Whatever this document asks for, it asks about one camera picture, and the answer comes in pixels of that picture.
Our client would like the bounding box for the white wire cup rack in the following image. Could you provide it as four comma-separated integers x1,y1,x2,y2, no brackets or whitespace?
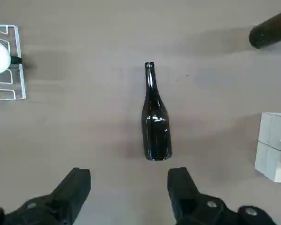
0,22,27,101

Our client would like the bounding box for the light wooden box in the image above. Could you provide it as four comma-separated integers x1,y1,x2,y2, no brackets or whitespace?
254,112,281,183

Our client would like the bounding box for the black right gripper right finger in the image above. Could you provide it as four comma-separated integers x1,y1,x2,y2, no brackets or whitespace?
167,166,276,225

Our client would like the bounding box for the dark green glass bottle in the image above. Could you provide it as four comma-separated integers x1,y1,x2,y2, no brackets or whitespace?
141,61,173,162

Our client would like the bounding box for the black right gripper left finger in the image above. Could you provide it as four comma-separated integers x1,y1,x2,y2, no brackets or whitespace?
0,167,91,225

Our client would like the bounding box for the brown glass bottle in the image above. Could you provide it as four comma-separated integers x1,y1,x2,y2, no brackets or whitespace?
249,8,281,49

